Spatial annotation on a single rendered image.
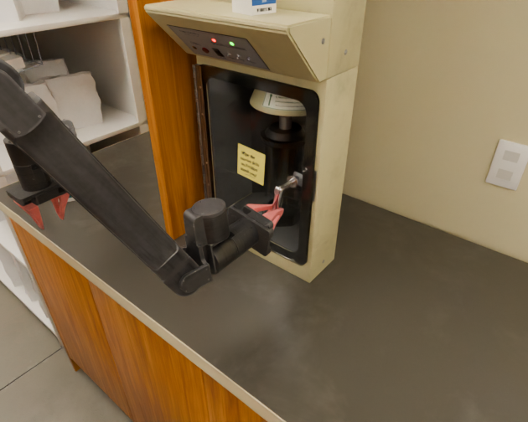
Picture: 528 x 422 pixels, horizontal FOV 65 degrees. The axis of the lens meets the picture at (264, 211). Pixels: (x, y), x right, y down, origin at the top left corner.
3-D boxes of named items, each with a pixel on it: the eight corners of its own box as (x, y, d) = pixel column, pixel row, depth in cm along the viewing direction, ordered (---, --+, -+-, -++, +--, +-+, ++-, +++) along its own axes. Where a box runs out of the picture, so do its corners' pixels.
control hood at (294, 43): (194, 51, 86) (189, -3, 80) (328, 79, 69) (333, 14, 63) (150, 62, 79) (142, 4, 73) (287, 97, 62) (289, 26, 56)
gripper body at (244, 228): (235, 202, 79) (207, 219, 75) (276, 227, 75) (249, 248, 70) (233, 226, 83) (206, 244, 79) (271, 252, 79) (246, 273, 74)
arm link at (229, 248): (194, 270, 74) (217, 282, 71) (188, 239, 70) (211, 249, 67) (221, 250, 78) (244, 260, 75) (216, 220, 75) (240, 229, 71)
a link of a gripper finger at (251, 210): (269, 188, 83) (238, 208, 77) (297, 204, 80) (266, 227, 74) (265, 213, 88) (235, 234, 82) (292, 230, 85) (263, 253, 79)
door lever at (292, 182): (291, 215, 88) (282, 209, 89) (298, 178, 82) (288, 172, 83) (276, 226, 84) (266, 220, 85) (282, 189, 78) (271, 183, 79)
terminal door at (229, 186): (211, 218, 109) (198, 62, 86) (307, 266, 93) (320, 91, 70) (209, 218, 108) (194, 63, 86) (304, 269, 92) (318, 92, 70)
